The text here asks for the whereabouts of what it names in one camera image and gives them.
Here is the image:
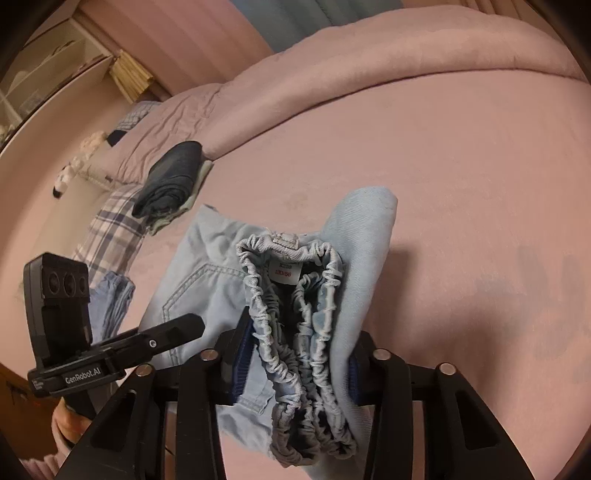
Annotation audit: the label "light blue denim pants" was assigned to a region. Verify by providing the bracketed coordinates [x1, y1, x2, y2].
[139, 185, 399, 480]

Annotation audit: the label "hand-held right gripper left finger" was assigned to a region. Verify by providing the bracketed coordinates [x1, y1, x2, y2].
[60, 318, 254, 480]

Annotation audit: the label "pink rolled duvet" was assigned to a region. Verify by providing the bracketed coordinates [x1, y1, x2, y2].
[110, 8, 580, 186]

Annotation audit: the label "large plaid pillow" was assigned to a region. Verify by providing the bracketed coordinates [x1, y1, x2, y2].
[71, 184, 149, 278]

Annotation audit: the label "blue crumpled cloth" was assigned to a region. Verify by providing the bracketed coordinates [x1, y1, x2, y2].
[87, 271, 137, 346]

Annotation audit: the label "small plaid pillow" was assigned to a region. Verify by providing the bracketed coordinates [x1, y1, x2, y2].
[115, 100, 163, 133]

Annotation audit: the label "dark blue folded garment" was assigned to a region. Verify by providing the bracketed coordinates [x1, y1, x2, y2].
[131, 140, 204, 220]

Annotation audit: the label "brown wooden furniture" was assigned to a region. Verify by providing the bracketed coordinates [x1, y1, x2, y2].
[0, 364, 57, 418]

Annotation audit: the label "blue curtain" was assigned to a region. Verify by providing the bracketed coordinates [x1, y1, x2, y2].
[230, 0, 408, 52]

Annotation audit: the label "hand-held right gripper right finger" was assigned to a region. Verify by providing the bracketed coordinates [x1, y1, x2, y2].
[347, 330, 520, 480]

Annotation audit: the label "pink bed sheet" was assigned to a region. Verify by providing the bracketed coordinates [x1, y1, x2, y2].
[95, 69, 591, 480]

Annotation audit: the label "white cabinet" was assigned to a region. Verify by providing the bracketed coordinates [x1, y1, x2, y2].
[0, 17, 115, 149]

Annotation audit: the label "white plush toys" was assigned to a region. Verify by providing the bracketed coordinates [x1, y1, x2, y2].
[52, 130, 110, 200]

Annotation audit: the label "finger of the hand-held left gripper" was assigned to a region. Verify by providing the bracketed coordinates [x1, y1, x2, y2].
[121, 312, 206, 371]

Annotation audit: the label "pale green folded cloth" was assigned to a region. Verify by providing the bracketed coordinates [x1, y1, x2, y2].
[147, 159, 216, 236]

